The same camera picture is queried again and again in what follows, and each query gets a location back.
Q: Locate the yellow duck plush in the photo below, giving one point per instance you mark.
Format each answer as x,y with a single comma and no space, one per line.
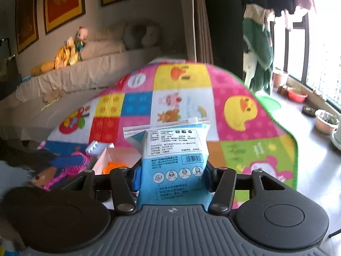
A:
65,54

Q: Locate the pink hanging garment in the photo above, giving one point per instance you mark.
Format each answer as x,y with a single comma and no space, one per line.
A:
305,2

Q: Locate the white battery charger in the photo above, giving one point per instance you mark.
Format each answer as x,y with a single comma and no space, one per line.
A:
97,148

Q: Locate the pink cardboard box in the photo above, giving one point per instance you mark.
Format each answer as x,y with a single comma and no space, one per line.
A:
101,162

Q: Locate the orange plastic lid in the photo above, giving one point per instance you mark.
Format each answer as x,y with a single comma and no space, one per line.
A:
114,168

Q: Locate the beige flower pot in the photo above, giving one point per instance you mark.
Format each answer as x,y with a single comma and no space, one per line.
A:
326,124

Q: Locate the narrow framed red picture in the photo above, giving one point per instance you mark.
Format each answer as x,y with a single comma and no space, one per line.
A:
26,16

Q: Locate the white flower pot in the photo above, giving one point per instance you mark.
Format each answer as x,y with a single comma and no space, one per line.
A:
337,138

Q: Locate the grey neck pillow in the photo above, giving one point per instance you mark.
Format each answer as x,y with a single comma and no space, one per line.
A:
133,36

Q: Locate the small beige plush toy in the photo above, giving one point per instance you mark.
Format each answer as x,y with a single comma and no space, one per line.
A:
53,96

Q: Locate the green floor mat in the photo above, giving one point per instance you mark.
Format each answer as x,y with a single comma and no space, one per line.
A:
270,102

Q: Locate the green hanging garment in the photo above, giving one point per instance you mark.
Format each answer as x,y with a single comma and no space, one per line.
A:
259,50

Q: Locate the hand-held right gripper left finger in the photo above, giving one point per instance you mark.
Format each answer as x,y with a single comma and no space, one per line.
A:
137,177

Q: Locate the dark window frame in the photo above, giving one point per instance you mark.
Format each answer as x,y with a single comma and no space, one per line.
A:
305,48

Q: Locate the terracotta flower pot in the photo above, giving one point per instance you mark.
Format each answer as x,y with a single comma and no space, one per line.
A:
281,78

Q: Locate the red flower pot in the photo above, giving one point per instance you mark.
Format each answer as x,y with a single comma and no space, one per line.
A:
297,95

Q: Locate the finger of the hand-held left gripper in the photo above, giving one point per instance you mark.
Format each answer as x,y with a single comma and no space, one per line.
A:
50,158

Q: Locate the blue face mask packet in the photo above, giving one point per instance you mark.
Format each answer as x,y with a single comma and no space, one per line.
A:
173,162

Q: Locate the beige hanging garment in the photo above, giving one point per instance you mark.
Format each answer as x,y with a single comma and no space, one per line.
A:
255,10

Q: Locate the white bear plush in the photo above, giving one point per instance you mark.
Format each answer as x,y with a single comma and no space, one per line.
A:
150,36

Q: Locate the cartoon boy doll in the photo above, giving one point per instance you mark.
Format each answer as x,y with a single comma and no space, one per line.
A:
80,38

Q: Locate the yellow pillow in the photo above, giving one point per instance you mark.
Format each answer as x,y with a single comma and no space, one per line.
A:
42,68

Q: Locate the brown curtain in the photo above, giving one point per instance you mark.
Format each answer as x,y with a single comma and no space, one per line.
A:
202,18

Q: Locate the beige folded blanket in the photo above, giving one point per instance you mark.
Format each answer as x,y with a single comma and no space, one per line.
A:
104,41

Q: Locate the small dark dish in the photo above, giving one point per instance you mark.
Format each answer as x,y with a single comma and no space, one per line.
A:
309,111

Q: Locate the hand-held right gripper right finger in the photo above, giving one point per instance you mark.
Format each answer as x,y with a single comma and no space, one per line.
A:
210,177

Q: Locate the colourful cartoon play mat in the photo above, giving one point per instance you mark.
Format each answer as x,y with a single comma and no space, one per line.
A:
186,93

